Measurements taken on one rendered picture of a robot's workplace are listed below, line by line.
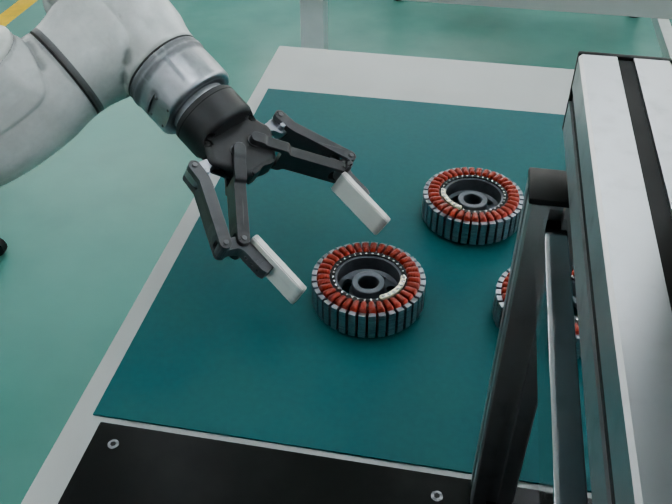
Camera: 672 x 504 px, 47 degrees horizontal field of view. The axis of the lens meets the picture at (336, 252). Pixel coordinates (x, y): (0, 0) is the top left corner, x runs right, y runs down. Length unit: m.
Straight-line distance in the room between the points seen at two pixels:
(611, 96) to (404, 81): 0.82
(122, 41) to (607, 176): 0.57
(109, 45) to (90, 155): 1.73
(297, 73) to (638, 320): 0.99
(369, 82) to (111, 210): 1.23
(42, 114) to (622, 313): 0.64
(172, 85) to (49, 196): 1.61
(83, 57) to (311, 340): 0.35
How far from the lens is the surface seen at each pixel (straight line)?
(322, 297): 0.74
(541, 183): 0.43
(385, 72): 1.21
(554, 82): 1.23
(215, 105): 0.78
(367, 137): 1.04
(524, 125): 1.10
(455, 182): 0.91
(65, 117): 0.81
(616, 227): 0.30
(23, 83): 0.79
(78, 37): 0.81
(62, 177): 2.44
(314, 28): 1.70
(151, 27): 0.81
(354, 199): 0.82
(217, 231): 0.73
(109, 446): 0.67
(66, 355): 1.86
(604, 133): 0.35
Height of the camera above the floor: 1.29
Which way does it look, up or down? 39 degrees down
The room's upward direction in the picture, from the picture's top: straight up
